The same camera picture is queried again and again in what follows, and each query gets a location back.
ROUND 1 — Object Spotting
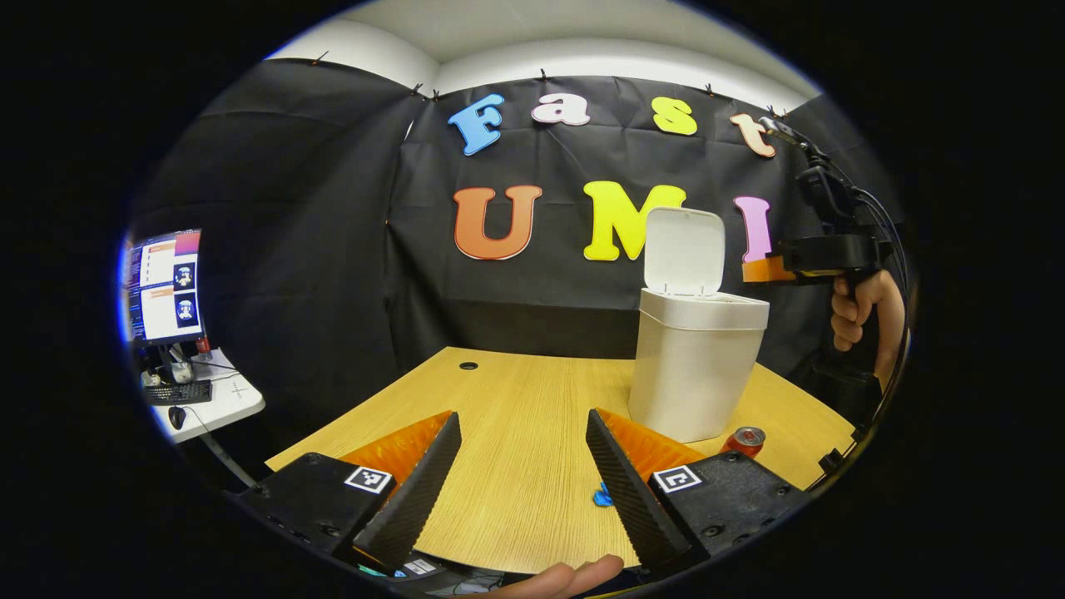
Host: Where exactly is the grey metal bar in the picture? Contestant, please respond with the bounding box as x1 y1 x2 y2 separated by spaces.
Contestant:
198 431 259 490

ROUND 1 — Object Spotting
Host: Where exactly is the white desktop garbage bin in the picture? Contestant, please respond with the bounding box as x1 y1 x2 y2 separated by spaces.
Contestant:
628 207 770 443

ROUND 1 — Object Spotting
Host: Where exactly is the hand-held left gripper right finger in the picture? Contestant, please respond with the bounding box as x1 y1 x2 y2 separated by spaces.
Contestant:
586 408 812 575

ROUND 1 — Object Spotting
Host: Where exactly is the computer monitor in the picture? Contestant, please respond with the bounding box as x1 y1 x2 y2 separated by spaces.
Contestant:
123 230 205 346

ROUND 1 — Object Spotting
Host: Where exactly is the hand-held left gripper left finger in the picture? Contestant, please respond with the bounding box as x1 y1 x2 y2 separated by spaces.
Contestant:
237 410 463 573

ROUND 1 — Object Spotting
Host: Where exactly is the black keyboard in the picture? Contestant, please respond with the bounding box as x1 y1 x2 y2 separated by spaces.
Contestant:
143 380 213 407

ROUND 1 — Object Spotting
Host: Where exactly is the white side table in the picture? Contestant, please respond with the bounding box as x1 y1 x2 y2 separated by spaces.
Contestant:
150 348 267 443

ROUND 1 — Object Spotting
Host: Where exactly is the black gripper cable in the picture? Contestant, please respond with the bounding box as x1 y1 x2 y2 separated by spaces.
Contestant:
820 187 914 477

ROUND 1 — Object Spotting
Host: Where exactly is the wooden desktop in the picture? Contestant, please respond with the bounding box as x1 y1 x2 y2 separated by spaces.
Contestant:
265 346 858 575

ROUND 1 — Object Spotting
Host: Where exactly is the red pop can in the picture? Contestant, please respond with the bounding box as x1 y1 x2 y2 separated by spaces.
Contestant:
720 427 767 460

